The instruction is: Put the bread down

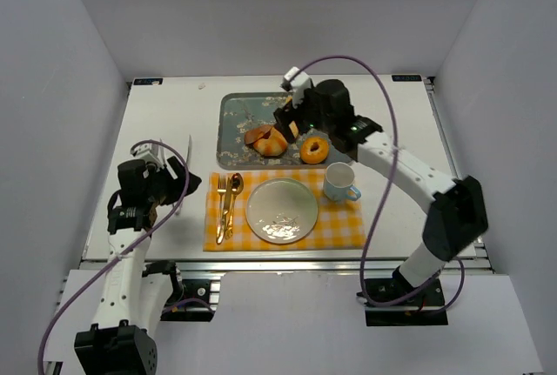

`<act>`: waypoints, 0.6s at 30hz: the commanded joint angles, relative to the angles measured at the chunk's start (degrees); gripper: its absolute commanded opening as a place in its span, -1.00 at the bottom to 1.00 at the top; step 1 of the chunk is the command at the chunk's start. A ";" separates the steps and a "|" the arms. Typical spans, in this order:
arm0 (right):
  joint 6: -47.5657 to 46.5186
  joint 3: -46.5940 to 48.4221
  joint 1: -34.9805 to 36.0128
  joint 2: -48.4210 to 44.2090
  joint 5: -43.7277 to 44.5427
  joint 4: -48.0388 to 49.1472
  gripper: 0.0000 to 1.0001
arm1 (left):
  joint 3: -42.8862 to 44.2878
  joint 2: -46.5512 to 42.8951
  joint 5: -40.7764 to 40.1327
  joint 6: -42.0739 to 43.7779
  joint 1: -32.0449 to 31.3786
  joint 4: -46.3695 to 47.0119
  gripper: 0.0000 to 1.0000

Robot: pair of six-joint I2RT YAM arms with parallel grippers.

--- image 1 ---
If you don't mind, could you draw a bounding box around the long yellow bread roll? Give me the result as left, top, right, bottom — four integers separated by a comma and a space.
285, 96, 299, 139

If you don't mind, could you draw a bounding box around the round orange white bread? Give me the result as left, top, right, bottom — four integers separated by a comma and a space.
244, 124, 288, 157

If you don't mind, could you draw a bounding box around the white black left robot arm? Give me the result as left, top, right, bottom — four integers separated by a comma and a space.
74, 155, 201, 374

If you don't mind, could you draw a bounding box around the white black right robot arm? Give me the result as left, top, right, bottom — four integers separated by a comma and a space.
274, 75, 488, 307

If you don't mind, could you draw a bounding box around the orange donut bread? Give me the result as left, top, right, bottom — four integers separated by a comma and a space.
300, 137, 329, 164

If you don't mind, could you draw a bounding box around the floral teal serving tray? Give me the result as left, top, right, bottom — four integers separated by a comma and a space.
216, 92, 328, 171

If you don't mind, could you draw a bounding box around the white blue mug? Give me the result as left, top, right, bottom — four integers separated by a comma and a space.
323, 162, 361, 203

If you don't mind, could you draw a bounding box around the gold spoon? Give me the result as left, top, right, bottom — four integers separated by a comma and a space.
225, 172, 244, 239

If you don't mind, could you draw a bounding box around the white round plate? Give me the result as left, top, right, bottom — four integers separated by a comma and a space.
245, 177, 319, 245

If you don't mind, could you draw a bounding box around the blue right corner label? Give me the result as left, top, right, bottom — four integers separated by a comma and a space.
391, 74, 422, 82

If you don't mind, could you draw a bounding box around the blue corner label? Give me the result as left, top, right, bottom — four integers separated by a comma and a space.
132, 77, 163, 86
391, 74, 422, 82

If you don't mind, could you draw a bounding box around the gold fork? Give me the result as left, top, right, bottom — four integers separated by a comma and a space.
216, 174, 228, 245

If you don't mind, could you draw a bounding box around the blue left corner label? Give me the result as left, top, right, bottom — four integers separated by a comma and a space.
132, 77, 163, 86

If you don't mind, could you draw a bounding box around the yellow checkered placemat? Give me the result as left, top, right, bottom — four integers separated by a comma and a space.
204, 169, 366, 251

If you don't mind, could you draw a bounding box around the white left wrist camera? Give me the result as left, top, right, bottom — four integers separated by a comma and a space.
130, 143, 166, 171

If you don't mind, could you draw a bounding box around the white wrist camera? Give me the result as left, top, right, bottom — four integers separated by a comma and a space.
280, 66, 313, 109
130, 143, 166, 171

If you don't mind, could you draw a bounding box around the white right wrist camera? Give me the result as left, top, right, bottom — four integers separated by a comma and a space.
280, 66, 313, 109

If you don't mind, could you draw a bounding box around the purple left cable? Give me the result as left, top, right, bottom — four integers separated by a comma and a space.
37, 139, 191, 375

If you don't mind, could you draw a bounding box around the purple cable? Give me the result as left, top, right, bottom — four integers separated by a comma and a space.
293, 55, 466, 309
37, 139, 191, 375

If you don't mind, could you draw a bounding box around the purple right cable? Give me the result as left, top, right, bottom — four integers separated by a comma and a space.
293, 55, 466, 309

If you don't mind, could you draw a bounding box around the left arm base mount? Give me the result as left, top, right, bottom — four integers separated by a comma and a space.
142, 260, 213, 322

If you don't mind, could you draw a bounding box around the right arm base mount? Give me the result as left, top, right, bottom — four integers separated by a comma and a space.
356, 278, 448, 327

